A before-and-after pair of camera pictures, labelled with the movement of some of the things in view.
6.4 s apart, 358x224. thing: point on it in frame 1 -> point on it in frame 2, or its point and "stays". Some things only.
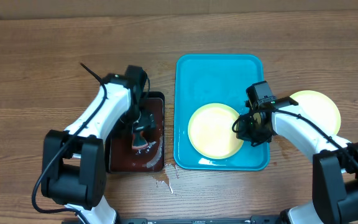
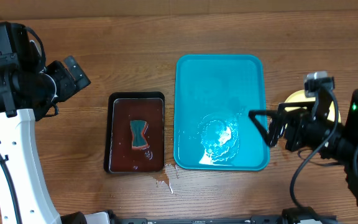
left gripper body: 146,122 -> 66,86
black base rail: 259,219 stays
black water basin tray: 122,157 stays
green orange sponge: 138,140 stays
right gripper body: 252,132 -> 282,125
